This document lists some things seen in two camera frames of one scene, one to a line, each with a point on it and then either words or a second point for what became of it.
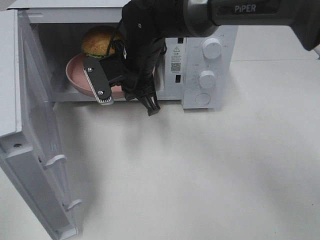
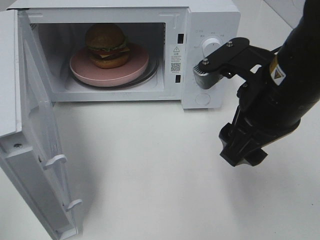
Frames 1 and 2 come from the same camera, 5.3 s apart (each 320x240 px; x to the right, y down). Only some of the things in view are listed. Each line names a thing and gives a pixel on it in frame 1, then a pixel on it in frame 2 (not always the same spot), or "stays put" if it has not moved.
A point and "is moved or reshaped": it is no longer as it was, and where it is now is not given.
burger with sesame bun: (98, 42) is moved or reshaped
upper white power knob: (212, 48) stays put
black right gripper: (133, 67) -> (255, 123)
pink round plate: (77, 79) is moved or reshaped
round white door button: (203, 98) stays put
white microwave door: (29, 137) stays put
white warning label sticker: (176, 61) stays put
